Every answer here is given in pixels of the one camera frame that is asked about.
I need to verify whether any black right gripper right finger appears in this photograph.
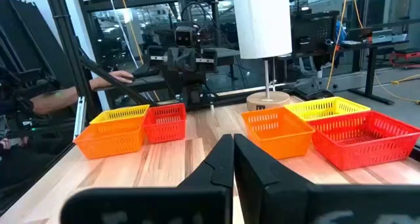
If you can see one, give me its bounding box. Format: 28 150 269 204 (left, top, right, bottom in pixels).
234 133 420 224

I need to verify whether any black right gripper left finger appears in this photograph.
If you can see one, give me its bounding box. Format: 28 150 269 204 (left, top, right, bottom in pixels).
60 134 234 224

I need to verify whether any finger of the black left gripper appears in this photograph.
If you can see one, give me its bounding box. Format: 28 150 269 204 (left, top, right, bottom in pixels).
146 45 165 70
202 48 218 72

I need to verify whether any orange plastic slotted basket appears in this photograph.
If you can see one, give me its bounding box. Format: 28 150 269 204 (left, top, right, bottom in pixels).
240 106 316 160
73 115 147 160

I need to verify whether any yellow plastic slotted basket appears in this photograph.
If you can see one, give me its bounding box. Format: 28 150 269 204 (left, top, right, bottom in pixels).
89 104 150 125
284 96 372 122

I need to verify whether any red plastic slotted basket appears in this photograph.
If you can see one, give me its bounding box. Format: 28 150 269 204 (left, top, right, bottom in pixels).
142 102 188 145
307 110 420 171

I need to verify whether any stack of black panels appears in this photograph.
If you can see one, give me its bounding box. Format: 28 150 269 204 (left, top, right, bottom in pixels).
0 0 75 90

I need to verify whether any black keyboard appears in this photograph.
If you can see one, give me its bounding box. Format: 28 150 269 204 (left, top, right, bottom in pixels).
131 66 161 79

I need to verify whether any person's hand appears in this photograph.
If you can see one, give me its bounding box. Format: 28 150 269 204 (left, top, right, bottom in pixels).
108 70 135 85

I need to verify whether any black perforated equipment box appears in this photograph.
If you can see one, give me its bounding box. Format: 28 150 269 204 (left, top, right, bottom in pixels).
290 9 341 56

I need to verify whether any person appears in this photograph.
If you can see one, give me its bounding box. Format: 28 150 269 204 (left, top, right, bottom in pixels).
334 18 348 46
0 64 135 185

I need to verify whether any black laptop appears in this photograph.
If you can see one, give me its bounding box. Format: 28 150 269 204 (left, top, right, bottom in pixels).
346 26 374 43

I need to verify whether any silver case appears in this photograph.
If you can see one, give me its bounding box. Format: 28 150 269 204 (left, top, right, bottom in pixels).
371 28 394 44

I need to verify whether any red equipment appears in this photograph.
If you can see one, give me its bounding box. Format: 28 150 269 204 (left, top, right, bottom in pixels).
389 49 420 70

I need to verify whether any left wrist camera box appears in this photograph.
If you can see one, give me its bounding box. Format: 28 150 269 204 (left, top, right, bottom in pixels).
175 26 195 48

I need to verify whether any yellow hanging cable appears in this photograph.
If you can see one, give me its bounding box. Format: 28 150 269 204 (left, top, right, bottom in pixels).
119 0 145 64
325 0 349 91

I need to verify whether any white hanging cable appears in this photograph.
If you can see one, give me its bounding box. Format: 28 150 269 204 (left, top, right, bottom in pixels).
107 0 139 69

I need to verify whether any black frame post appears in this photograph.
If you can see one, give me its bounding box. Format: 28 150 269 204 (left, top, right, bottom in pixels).
43 0 99 120

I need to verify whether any silver metal bracket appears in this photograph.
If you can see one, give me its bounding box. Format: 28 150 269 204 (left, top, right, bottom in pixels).
73 95 87 140

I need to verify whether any yellow floor cable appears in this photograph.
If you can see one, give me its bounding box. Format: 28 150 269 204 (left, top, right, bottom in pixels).
373 73 420 104

